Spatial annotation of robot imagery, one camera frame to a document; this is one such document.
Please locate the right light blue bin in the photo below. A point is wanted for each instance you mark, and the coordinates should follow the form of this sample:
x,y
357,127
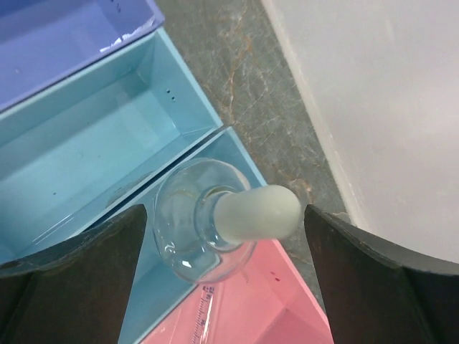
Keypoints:
x,y
156,289

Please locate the glass dropper bottle white bulb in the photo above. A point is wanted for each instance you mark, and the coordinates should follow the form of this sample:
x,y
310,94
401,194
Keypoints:
x,y
222,218

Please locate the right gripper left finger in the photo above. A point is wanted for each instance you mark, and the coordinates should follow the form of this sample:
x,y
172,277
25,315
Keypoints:
x,y
76,291

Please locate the light blue bin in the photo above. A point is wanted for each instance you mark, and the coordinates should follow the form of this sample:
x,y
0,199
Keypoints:
x,y
76,150
156,289

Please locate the pink bin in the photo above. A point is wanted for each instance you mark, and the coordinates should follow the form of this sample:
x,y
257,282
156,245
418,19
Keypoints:
x,y
266,302

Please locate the left light blue bin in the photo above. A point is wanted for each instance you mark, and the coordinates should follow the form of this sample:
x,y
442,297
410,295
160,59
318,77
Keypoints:
x,y
76,150

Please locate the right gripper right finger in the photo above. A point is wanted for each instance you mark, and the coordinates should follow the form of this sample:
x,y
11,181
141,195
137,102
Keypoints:
x,y
375,291

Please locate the blue base measuring cylinder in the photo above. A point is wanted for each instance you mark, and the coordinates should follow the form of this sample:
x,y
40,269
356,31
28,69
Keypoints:
x,y
202,326

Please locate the small purple bin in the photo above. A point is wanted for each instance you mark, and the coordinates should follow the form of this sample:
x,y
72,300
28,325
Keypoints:
x,y
43,42

